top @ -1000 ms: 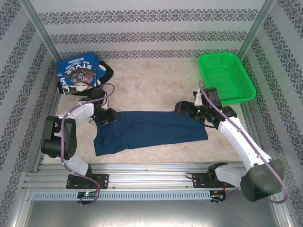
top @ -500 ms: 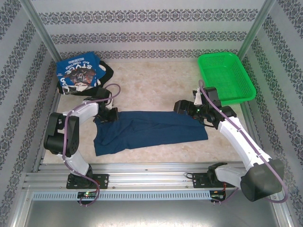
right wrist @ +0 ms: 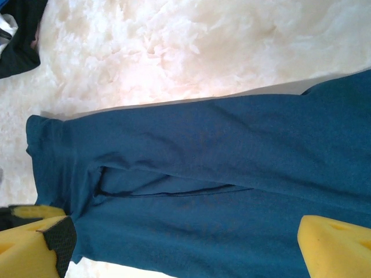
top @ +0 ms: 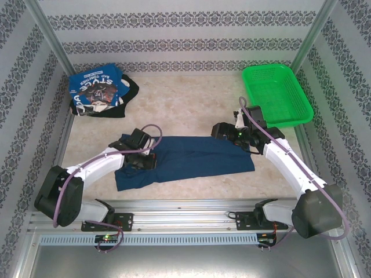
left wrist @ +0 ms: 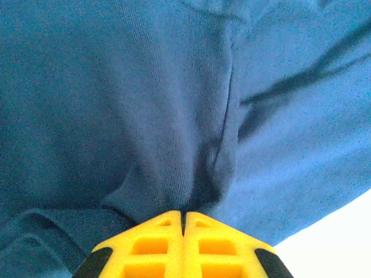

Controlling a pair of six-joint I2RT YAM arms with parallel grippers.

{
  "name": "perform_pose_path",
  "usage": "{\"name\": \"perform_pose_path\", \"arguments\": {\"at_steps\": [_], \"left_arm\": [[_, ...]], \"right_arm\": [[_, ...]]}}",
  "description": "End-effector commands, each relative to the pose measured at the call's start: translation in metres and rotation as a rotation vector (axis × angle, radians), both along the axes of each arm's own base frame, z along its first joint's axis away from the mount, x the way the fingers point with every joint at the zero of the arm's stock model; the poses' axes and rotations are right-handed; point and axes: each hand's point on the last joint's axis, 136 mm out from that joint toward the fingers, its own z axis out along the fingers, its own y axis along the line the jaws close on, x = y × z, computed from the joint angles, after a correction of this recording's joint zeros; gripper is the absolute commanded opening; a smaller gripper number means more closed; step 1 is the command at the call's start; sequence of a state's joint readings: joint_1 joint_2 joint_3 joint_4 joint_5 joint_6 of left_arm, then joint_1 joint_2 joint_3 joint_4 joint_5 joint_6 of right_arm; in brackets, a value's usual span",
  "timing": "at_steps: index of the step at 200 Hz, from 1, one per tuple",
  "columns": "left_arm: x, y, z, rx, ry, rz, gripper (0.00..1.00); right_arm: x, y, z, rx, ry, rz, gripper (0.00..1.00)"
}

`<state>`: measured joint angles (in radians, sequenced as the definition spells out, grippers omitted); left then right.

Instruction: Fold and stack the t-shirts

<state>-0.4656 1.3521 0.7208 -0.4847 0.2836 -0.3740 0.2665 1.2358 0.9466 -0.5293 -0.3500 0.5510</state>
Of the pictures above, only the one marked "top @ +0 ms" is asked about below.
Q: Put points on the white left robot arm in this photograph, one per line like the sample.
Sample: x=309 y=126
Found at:
x=95 y=168

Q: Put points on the dark blue t-shirt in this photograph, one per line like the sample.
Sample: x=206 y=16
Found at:
x=197 y=159

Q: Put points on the black t-shirt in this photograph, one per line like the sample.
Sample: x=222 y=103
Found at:
x=130 y=89

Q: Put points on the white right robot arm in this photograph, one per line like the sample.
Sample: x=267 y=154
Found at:
x=290 y=171

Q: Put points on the green plastic basket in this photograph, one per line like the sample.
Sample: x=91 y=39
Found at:
x=275 y=92

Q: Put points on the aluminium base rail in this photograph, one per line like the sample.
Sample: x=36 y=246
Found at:
x=179 y=215

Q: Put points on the blue printed t-shirt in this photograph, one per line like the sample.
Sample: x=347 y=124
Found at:
x=92 y=87

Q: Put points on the aluminium frame post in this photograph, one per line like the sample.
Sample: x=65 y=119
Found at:
x=313 y=34
x=49 y=37

